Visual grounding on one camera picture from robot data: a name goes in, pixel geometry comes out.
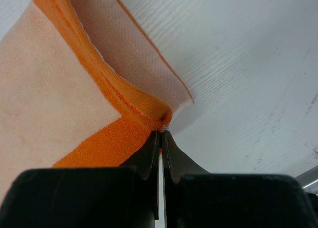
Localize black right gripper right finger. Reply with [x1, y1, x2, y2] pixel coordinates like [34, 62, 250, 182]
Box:
[161, 131, 318, 228]

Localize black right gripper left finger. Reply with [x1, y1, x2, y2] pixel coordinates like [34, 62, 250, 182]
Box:
[0, 132, 160, 228]

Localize orange white towel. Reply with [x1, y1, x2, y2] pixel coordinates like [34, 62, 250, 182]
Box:
[0, 0, 193, 198]

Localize aluminium table edge rail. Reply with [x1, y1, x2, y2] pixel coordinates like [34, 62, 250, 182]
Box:
[295, 166, 318, 195]

